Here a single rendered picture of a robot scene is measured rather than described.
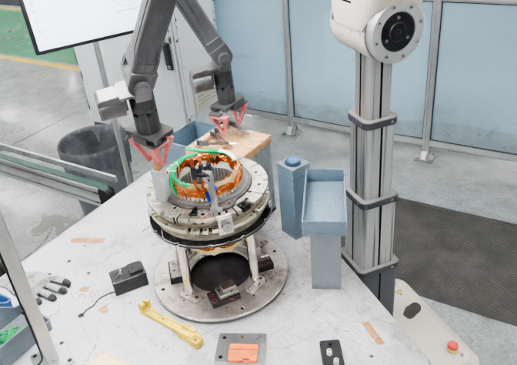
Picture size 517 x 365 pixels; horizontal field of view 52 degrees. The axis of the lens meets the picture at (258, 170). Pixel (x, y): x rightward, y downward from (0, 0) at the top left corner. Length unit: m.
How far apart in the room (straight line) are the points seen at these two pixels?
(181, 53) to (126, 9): 1.36
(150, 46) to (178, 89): 2.60
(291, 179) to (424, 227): 1.60
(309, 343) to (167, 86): 2.65
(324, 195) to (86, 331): 0.73
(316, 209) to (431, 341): 0.90
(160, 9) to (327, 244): 0.73
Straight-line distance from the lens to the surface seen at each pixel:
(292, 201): 1.61
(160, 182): 1.34
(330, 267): 1.47
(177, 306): 1.50
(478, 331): 2.57
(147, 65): 1.12
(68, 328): 1.58
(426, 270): 2.79
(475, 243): 3.00
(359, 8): 1.34
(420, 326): 2.17
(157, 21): 1.06
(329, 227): 1.30
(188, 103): 3.76
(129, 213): 1.94
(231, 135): 1.71
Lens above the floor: 1.82
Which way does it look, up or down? 30 degrees down
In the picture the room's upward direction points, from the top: 6 degrees counter-clockwise
